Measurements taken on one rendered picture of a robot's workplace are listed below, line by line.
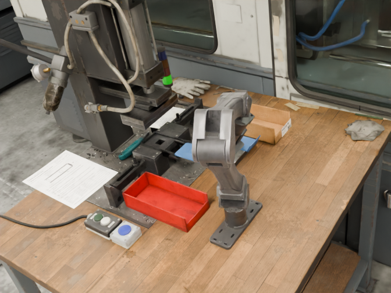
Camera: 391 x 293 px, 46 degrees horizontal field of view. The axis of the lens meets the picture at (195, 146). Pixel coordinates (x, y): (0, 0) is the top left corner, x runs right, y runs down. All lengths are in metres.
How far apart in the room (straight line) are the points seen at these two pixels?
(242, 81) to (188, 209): 0.83
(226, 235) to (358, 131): 0.64
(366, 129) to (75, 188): 1.03
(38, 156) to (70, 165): 1.86
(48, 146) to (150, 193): 2.24
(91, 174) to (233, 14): 0.88
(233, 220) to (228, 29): 0.98
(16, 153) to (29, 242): 2.28
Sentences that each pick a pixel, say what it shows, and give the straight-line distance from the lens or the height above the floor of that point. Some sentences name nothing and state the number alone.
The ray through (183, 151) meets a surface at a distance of 1.55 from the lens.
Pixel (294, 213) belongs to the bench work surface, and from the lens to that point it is 1.42.
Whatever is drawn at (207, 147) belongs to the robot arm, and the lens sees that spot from 1.07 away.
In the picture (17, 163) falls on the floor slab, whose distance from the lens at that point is 3.67.
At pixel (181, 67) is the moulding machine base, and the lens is 2.32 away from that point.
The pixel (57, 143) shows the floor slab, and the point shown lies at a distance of 3.71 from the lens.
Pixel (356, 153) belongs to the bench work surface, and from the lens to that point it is 1.64.
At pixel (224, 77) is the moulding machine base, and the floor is 0.89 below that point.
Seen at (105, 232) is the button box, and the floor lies 0.93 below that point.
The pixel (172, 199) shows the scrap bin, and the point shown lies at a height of 0.90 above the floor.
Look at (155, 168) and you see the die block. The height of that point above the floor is 0.94.
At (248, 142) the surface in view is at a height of 0.92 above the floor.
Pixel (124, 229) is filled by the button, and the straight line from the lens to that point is 1.41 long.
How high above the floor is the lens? 1.91
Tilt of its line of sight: 36 degrees down
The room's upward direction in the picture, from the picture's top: 11 degrees counter-clockwise
